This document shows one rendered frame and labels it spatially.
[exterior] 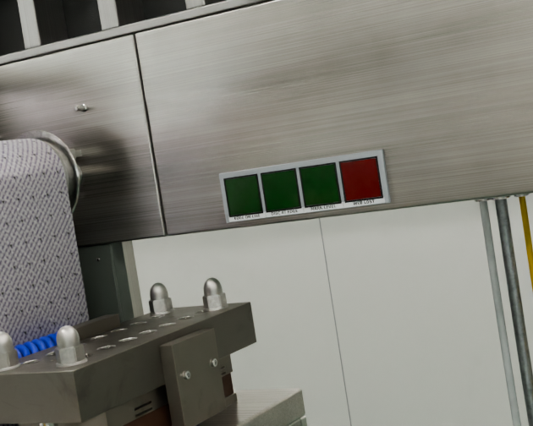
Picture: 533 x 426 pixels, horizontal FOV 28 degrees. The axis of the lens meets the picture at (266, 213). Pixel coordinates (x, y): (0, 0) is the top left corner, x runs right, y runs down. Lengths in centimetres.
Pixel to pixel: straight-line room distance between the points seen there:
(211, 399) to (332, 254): 267
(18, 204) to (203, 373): 34
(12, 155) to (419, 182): 55
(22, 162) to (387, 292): 264
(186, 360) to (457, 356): 264
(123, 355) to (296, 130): 38
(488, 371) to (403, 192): 257
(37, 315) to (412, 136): 55
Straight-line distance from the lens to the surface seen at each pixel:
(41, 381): 125
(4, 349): 131
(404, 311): 396
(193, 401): 137
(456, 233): 384
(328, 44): 140
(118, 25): 159
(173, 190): 153
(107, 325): 148
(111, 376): 127
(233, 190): 147
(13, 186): 145
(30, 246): 146
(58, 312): 150
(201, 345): 139
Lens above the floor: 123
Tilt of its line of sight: 3 degrees down
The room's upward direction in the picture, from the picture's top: 9 degrees counter-clockwise
